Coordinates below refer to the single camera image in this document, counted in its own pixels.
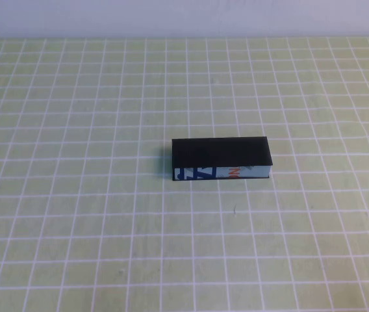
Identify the black printed glasses case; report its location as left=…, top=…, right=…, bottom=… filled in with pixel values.
left=171, top=136, right=274, bottom=182

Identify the green checked tablecloth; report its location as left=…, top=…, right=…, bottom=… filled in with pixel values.
left=0, top=35, right=369, bottom=312

